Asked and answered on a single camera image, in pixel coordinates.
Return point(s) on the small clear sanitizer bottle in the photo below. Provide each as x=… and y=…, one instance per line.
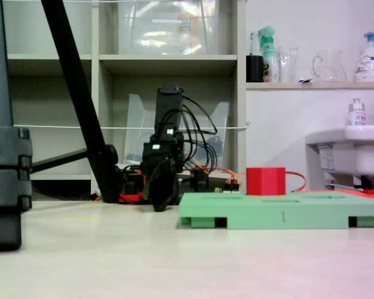
x=357, y=116

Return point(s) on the beige shelf unit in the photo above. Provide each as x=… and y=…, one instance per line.
x=95, y=93

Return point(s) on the white foam soap bottle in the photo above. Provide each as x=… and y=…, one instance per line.
x=369, y=65

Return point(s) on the white sink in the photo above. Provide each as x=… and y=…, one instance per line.
x=361, y=149

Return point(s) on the green shape sorting board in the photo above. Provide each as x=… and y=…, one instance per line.
x=268, y=211

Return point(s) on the black table clamp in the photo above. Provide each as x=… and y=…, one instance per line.
x=199, y=180

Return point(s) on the black thin tripod brace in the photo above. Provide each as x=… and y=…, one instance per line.
x=59, y=160

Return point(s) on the red octagonal pillar block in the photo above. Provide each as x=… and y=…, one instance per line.
x=265, y=182

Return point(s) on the small blue white packet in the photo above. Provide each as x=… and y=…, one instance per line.
x=304, y=80

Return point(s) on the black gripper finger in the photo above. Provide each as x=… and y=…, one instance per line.
x=160, y=172
x=165, y=197

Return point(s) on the clear plastic file tray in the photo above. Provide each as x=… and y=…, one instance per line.
x=137, y=140

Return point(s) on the grey tripod leg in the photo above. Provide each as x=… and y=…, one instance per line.
x=1, y=155

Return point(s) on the small red flat part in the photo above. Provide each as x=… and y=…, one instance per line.
x=372, y=191

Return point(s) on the circuit board with connectors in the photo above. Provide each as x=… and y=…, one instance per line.
x=232, y=186

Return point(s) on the clear measuring beaker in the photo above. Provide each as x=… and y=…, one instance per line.
x=288, y=65

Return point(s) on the clear plastic storage box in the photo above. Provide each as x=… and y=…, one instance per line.
x=162, y=31

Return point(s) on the green spray bottle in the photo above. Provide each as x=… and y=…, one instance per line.
x=269, y=59

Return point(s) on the blue white toothbrush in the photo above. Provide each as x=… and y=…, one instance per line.
x=252, y=43

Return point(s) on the black slanted tripod leg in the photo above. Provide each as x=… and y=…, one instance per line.
x=74, y=78

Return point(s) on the clear glass pitcher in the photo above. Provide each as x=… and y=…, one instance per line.
x=330, y=67

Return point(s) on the black cup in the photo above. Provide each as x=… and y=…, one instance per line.
x=255, y=70

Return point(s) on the red base clamp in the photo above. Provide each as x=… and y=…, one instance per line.
x=131, y=197

